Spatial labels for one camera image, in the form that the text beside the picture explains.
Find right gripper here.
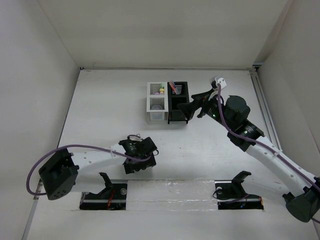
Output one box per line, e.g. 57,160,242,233
177,88,234,131

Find clear paperclip jar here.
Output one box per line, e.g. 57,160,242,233
151,104,163,110

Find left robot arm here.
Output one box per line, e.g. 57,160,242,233
38,135,159,201

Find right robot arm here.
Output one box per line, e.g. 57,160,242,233
177,90,320,223

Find black slotted container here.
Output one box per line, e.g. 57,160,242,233
167,81,190,124

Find white slotted container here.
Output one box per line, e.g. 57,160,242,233
146,82,169,123

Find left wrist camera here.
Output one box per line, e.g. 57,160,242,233
127,134,143,141

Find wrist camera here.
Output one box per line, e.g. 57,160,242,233
127,134,143,141
209,75,227,89

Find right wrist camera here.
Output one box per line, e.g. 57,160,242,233
209,75,227,89

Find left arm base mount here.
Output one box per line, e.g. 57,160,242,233
79,172,128,211

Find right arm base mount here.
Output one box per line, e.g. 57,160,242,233
212,171,264,210

